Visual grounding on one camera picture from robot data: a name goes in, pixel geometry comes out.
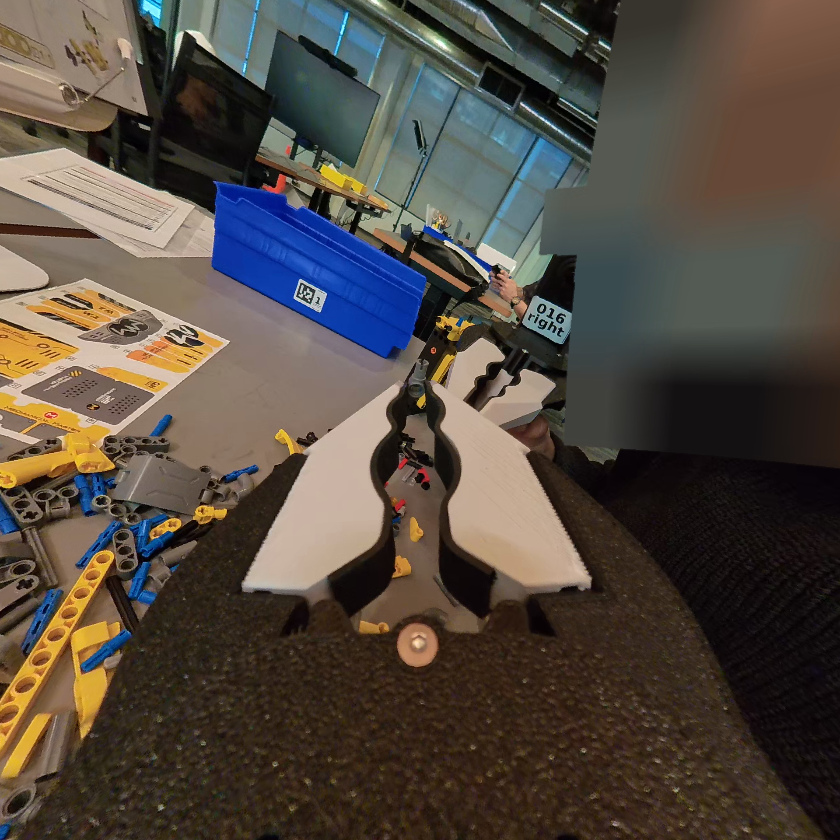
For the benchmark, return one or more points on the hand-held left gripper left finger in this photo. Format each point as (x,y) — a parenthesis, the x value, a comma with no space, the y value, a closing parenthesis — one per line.
(315,518)

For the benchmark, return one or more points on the black monitor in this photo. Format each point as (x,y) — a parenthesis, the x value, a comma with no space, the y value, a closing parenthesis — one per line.
(321,98)

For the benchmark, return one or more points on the person's black knit sweater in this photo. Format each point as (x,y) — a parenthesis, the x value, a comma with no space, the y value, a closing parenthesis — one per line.
(754,590)

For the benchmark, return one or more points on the open instruction booklet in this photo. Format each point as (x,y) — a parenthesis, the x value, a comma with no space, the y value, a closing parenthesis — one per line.
(98,39)

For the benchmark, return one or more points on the white printed paper sheet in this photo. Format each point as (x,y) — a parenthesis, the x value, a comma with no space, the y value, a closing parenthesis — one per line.
(98,197)

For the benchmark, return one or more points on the yellow sticker sheet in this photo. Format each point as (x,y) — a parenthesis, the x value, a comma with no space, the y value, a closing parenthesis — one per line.
(98,367)

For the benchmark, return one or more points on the pile of plastic building parts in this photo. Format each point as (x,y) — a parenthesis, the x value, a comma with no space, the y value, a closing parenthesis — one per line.
(62,459)

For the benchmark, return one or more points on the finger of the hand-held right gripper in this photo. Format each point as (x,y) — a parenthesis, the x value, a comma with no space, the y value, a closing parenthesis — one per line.
(474,364)
(525,400)

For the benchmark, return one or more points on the plain white paper sheet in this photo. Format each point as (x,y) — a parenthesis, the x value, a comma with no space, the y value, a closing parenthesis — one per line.
(193,229)

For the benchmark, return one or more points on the grey plastic connector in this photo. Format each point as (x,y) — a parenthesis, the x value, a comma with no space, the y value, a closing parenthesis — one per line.
(417,388)

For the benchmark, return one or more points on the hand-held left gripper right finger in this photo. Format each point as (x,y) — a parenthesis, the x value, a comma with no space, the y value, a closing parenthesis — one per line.
(512,518)

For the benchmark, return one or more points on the white book stand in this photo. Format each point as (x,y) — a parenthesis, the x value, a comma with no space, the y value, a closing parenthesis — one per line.
(65,118)

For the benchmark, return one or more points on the person's right hand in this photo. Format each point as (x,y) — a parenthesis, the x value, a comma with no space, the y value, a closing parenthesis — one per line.
(535,433)

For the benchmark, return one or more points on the blue storage bin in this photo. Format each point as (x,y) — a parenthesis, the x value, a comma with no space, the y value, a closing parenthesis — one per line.
(295,262)

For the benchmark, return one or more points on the black and yellow brick model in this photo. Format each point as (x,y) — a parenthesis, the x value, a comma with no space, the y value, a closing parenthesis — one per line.
(449,359)

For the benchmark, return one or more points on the wooden background desk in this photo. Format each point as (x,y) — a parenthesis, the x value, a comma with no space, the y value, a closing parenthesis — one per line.
(420,256)

